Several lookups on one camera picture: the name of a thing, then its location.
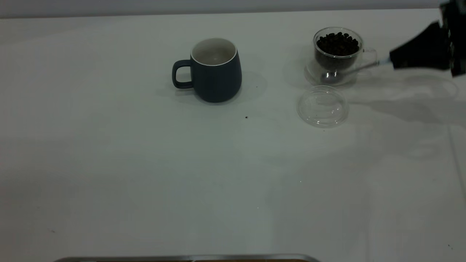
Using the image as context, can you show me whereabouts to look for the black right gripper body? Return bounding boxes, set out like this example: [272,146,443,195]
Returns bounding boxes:
[439,0,466,78]

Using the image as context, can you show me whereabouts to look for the metal spoon with pale-blue handle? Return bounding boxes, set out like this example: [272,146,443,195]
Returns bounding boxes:
[320,58,393,85]

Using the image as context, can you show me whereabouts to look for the dark blue-grey ceramic mug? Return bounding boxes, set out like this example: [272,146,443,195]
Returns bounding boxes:
[172,38,243,103]

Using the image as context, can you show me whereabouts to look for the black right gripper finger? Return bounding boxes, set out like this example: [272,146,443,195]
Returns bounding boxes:
[389,21,450,64]
[392,62,451,71]

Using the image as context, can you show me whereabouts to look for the clear double-wall glass cup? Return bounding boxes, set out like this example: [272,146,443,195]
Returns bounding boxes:
[305,27,378,87]

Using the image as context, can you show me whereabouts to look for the silver metal frame edge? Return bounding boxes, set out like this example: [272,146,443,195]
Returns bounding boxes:
[54,254,321,262]

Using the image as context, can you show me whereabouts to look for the dark coffee beans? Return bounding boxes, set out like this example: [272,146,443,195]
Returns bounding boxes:
[316,32,359,71]

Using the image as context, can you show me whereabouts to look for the clear round glass lid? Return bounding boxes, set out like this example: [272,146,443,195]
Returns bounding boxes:
[296,85,350,128]

